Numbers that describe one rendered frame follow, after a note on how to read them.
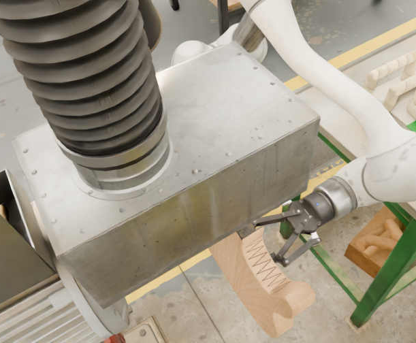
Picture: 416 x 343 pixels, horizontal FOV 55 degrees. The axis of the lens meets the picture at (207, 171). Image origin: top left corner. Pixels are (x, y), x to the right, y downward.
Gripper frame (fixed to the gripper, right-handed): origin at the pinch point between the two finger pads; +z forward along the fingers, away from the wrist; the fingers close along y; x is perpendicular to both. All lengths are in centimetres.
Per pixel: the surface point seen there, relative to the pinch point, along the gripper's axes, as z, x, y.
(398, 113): -58, -5, 12
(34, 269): 32.2, 36.3, 3.6
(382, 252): -73, -92, -12
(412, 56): -76, -5, 25
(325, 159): -95, -115, 46
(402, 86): -64, -3, 18
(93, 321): 30.3, 25.2, -2.7
